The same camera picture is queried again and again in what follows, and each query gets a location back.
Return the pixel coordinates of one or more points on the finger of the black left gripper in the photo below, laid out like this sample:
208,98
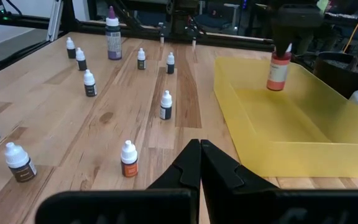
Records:
282,40

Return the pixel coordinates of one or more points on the large red food coloring bottle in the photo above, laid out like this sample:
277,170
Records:
278,74

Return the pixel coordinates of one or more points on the silver aluminium extrusion post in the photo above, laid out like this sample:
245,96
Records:
54,21

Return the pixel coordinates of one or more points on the yellow translucent plastic bin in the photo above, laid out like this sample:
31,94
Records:
291,155

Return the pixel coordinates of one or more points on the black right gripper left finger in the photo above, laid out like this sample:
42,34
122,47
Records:
185,174

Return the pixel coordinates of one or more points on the small white post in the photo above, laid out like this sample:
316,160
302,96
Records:
162,39
194,42

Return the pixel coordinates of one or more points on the small brown food coloring bottle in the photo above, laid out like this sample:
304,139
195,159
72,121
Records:
20,162

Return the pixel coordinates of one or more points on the small orange food coloring bottle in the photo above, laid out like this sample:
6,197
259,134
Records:
129,159

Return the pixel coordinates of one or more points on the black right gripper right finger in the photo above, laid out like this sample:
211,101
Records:
219,177

